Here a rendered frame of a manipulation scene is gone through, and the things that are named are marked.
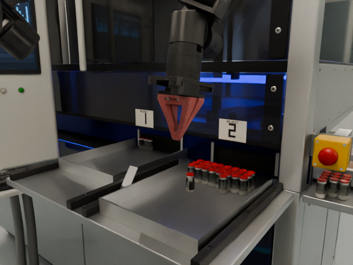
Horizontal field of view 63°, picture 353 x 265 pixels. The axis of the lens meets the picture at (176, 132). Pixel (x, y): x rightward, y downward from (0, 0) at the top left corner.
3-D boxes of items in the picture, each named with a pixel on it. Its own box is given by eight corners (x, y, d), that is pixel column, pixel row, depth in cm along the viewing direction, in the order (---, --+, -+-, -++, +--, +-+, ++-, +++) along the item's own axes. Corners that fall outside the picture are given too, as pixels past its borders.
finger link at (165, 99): (208, 142, 51) (214, 88, 50) (185, 143, 45) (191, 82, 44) (177, 136, 55) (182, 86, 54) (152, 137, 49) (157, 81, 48)
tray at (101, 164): (135, 146, 118) (135, 138, 118) (187, 158, 103) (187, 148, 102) (59, 168, 92) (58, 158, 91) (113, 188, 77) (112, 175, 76)
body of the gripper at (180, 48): (213, 95, 50) (218, 52, 50) (179, 89, 42) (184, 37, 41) (183, 93, 54) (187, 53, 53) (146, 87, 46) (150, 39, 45)
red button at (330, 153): (319, 160, 69) (321, 144, 68) (338, 164, 67) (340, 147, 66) (315, 164, 66) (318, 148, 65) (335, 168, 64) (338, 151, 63)
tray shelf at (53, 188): (127, 148, 122) (126, 144, 121) (301, 189, 80) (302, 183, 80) (6, 183, 84) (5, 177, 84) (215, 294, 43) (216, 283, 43)
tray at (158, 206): (188, 170, 90) (189, 160, 89) (271, 192, 74) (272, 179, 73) (99, 212, 64) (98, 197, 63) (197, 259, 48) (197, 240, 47)
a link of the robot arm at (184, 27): (165, 4, 46) (199, 1, 43) (184, 18, 52) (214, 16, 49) (161, 49, 46) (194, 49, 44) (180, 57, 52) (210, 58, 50)
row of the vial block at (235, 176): (190, 177, 84) (190, 162, 83) (248, 193, 73) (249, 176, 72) (186, 180, 82) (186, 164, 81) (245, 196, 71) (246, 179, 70)
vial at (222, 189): (220, 190, 75) (221, 173, 74) (228, 192, 74) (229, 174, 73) (216, 192, 73) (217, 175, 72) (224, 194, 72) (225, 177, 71)
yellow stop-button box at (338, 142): (317, 159, 75) (320, 132, 74) (349, 164, 71) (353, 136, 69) (310, 166, 69) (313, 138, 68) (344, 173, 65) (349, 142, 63)
